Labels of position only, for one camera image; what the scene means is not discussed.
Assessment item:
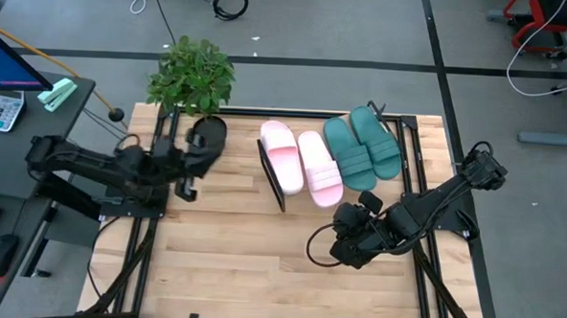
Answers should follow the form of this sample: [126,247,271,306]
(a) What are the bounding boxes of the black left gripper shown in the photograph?
[161,127,226,204]

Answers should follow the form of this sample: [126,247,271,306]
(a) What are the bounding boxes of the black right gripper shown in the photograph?
[329,189,408,273]

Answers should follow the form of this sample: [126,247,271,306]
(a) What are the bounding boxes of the black metal shoe shelf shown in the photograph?
[254,95,405,217]

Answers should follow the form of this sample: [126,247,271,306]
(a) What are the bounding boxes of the pink rubber slide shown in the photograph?
[256,119,308,197]
[294,129,347,210]

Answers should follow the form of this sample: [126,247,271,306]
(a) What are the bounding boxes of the teal rubber slide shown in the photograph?
[320,116,380,193]
[346,104,405,181]

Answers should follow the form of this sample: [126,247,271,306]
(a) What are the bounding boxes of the black plant pot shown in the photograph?
[191,115,229,148]

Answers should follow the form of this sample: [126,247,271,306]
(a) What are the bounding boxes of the green leafy plant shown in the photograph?
[145,33,238,120]

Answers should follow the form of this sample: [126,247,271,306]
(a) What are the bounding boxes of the mint green stapler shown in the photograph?
[36,77,79,115]

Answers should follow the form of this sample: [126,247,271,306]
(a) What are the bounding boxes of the yellow pole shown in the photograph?
[0,19,130,124]

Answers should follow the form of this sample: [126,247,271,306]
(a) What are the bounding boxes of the black desk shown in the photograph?
[0,69,109,318]

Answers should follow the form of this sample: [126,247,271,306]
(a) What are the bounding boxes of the grey table leg base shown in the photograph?
[516,125,567,148]

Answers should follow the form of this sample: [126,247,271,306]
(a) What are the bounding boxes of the computer monitor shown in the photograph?
[0,24,57,95]

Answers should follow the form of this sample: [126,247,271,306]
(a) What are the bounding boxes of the black computer mouse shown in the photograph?
[0,233,20,282]

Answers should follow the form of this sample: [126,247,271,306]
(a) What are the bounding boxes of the red and black chair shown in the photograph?
[484,0,567,61]

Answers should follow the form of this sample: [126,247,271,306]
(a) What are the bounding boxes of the coiled black cable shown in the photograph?
[211,0,249,23]

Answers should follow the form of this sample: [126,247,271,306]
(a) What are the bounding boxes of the thin black cable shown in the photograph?
[147,0,179,43]

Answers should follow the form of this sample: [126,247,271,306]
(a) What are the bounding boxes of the long white cable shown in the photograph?
[505,0,567,100]

